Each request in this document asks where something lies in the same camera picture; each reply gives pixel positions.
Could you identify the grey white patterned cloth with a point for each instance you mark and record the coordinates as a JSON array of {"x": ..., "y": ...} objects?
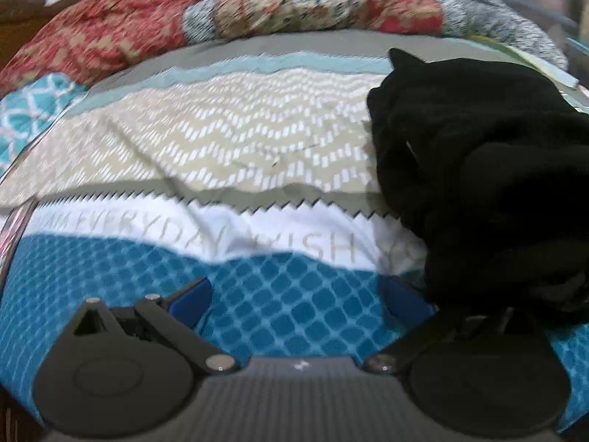
[{"x": 497, "y": 14}]

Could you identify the patterned printed bed sheet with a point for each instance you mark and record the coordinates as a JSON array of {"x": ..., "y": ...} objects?
[{"x": 207, "y": 184}]

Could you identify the red patterned blanket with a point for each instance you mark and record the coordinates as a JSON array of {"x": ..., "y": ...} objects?
[{"x": 207, "y": 14}]

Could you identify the teal white patterned pillow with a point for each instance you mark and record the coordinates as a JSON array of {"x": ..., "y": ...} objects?
[{"x": 32, "y": 110}]

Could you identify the black pants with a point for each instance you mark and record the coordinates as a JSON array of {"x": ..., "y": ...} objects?
[{"x": 483, "y": 184}]

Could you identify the dark wooden bed frame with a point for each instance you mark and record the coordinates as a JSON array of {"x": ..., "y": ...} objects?
[{"x": 18, "y": 11}]

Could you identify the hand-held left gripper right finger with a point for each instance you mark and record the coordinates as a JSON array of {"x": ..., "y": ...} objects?
[{"x": 400, "y": 298}]

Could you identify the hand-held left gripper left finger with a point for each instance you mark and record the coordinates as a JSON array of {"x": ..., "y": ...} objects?
[{"x": 191, "y": 301}]

